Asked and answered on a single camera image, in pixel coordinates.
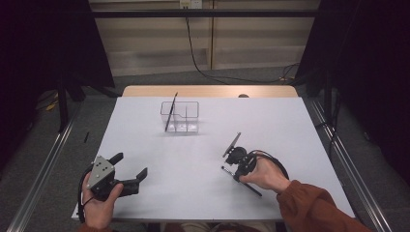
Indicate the white wall socket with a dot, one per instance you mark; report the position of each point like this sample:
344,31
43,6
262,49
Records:
190,4

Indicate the clear acrylic organizer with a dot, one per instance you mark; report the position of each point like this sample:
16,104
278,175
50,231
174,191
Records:
188,119

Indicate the person's right hand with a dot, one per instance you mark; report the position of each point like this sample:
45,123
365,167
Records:
267,177

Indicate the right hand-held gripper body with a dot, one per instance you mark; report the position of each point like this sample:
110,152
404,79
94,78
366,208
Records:
241,159

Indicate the black curtain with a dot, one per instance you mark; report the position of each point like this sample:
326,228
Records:
38,64
370,64

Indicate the black makeup brush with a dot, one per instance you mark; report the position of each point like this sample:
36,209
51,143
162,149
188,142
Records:
170,111
252,190

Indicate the small black rod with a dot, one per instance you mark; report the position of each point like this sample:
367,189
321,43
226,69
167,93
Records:
86,137

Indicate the beige desk cabinet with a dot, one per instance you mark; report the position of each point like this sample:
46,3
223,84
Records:
257,38

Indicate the white table sheet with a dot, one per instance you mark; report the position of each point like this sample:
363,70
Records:
193,180

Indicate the wooden table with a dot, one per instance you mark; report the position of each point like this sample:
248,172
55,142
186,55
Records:
209,91

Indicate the person's left hand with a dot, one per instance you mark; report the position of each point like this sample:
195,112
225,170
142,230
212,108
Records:
98,211

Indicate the aluminium floor rail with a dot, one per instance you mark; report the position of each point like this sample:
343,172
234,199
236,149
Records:
351,167
42,174

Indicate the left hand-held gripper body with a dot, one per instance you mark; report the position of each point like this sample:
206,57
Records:
100,172

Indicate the black metal crossbar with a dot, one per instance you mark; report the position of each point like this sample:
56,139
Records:
206,13

